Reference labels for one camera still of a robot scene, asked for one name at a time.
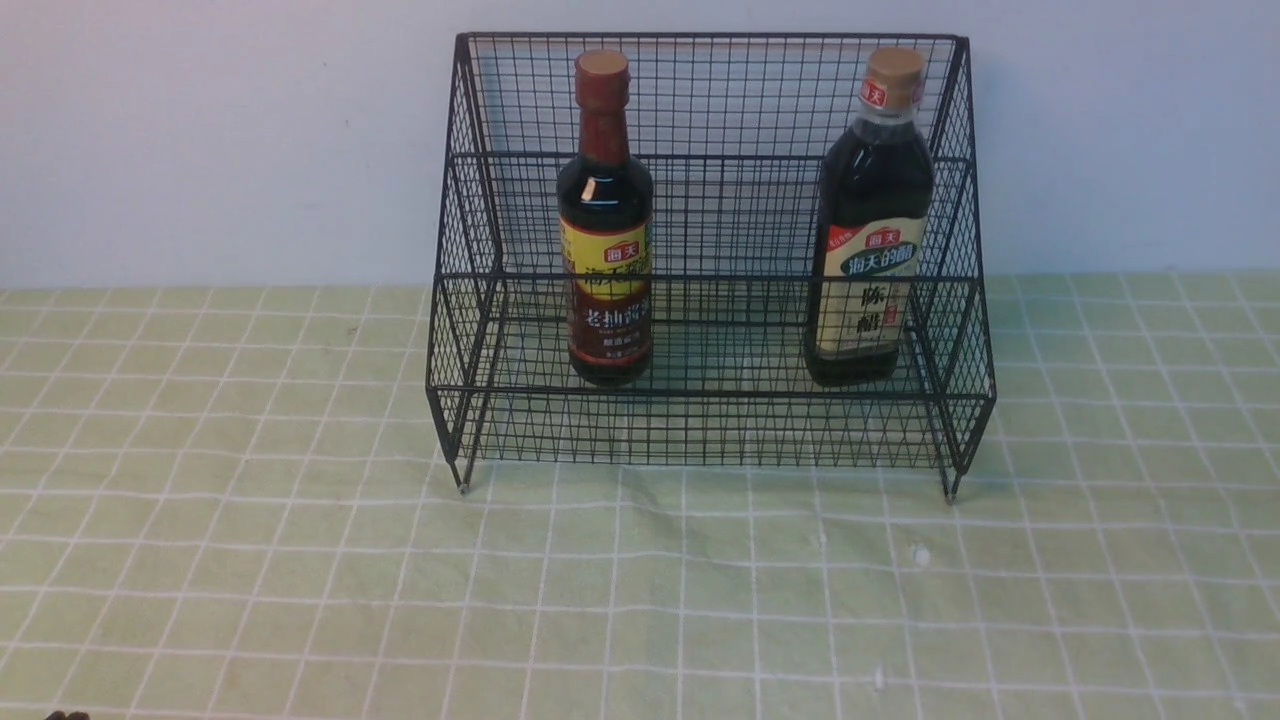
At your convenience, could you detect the green checkered tablecloth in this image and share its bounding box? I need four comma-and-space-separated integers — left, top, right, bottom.
1, 273, 1279, 719

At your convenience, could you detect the dark soy sauce bottle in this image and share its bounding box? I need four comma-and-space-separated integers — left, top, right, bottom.
556, 49, 655, 387

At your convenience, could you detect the dark vinegar bottle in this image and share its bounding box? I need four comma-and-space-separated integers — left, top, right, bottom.
803, 46, 934, 387

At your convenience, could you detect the black wire mesh shelf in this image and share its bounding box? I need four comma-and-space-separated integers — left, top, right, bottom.
425, 31, 996, 500

